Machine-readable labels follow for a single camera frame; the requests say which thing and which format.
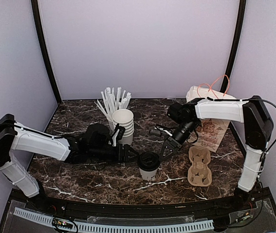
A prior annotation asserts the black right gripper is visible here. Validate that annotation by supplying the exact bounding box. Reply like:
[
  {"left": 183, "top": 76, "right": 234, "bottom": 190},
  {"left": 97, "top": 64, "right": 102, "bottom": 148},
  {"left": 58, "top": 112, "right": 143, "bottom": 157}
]
[{"left": 159, "top": 120, "right": 198, "bottom": 162}]

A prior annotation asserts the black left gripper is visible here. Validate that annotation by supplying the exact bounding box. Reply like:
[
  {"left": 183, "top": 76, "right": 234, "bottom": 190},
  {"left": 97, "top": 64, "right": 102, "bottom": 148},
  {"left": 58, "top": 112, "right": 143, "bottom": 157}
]
[{"left": 89, "top": 144, "right": 140, "bottom": 164}]

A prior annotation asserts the single black cup lid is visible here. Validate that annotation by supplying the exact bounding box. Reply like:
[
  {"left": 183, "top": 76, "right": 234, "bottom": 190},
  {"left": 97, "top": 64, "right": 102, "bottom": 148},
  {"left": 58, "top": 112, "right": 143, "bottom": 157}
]
[{"left": 137, "top": 151, "right": 160, "bottom": 171}]

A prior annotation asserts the stack of white paper cups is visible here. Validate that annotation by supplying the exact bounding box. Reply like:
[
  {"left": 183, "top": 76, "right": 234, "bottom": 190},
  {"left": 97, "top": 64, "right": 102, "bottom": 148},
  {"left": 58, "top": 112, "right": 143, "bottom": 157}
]
[{"left": 112, "top": 109, "right": 134, "bottom": 145}]

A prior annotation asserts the printed paper takeout bag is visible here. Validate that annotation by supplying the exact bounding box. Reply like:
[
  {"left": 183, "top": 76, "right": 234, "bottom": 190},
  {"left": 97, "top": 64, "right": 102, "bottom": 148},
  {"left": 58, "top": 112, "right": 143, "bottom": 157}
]
[{"left": 186, "top": 83, "right": 235, "bottom": 152}]

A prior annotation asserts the brown cardboard cup carrier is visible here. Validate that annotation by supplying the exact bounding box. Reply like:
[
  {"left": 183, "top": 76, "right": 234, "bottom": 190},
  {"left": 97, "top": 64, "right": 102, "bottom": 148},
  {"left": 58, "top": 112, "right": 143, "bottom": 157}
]
[{"left": 188, "top": 146, "right": 212, "bottom": 187}]

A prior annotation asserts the single white paper cup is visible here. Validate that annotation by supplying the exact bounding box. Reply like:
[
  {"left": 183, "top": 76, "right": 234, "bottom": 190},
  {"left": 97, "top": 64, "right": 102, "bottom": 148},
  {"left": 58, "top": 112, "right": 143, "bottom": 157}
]
[{"left": 139, "top": 167, "right": 158, "bottom": 181}]

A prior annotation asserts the stack of black cup lids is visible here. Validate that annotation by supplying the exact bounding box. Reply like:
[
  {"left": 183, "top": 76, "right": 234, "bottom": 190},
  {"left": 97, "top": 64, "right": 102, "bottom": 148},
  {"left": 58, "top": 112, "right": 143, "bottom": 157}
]
[{"left": 88, "top": 123, "right": 110, "bottom": 135}]

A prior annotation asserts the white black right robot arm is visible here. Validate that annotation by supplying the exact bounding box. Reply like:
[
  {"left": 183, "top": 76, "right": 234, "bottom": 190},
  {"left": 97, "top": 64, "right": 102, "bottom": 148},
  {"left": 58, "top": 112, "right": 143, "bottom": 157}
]
[{"left": 159, "top": 95, "right": 276, "bottom": 211}]

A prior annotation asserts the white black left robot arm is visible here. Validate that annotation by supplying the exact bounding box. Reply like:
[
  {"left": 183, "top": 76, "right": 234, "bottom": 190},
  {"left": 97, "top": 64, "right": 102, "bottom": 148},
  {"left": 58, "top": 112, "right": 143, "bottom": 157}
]
[{"left": 0, "top": 114, "right": 139, "bottom": 212}]

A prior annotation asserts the white cup holding straws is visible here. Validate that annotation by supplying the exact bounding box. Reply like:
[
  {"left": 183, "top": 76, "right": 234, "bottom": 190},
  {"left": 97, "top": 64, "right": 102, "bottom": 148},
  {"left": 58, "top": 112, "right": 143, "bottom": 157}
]
[{"left": 106, "top": 115, "right": 114, "bottom": 131}]

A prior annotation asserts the bundle of wrapped white straws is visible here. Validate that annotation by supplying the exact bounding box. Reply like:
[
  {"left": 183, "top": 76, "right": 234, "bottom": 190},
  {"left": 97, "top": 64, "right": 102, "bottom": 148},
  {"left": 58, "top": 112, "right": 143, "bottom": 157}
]
[{"left": 95, "top": 87, "right": 132, "bottom": 121}]

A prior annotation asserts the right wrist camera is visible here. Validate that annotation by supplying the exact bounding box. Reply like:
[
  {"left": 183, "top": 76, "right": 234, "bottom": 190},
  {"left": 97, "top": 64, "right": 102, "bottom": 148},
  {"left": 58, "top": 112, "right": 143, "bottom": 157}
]
[{"left": 167, "top": 102, "right": 190, "bottom": 124}]

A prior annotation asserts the grey slotted cable duct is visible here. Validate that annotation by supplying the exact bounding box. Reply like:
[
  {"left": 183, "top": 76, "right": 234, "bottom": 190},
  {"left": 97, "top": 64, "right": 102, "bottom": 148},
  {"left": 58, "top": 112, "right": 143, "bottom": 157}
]
[{"left": 13, "top": 207, "right": 214, "bottom": 233}]

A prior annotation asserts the black front table rail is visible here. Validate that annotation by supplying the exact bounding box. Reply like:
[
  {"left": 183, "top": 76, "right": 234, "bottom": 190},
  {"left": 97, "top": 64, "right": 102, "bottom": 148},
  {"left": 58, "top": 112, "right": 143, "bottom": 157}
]
[{"left": 26, "top": 187, "right": 271, "bottom": 219}]

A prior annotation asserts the black right corner post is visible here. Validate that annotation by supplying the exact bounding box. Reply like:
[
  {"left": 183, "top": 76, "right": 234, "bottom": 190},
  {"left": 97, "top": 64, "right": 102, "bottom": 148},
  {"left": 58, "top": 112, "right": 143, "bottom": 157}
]
[{"left": 220, "top": 0, "right": 246, "bottom": 93}]

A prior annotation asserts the black corner post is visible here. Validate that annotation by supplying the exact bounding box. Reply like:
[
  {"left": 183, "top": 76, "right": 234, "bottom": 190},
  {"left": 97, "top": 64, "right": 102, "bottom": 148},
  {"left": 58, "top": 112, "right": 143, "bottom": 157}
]
[
  {"left": 31, "top": 0, "right": 62, "bottom": 105},
  {"left": 220, "top": 0, "right": 246, "bottom": 93}
]

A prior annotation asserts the black left corner post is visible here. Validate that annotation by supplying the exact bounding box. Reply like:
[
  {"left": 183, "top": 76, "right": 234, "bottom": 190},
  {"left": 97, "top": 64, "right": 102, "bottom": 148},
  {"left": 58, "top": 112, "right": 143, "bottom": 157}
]
[{"left": 31, "top": 0, "right": 62, "bottom": 105}]

